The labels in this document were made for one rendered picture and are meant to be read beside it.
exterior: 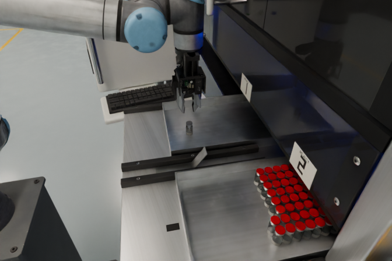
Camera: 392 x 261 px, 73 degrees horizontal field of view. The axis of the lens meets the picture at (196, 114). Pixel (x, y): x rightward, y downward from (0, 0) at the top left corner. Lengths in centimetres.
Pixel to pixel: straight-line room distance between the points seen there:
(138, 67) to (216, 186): 74
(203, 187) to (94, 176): 141
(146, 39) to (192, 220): 41
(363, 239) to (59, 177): 190
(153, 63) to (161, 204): 76
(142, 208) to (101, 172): 138
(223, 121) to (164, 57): 50
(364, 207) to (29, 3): 61
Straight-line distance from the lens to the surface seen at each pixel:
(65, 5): 51
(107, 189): 193
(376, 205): 48
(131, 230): 66
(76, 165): 217
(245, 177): 74
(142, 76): 129
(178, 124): 91
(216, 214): 66
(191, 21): 64
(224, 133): 87
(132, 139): 87
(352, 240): 55
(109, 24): 50
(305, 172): 61
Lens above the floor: 143
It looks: 35 degrees down
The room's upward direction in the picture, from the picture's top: straight up
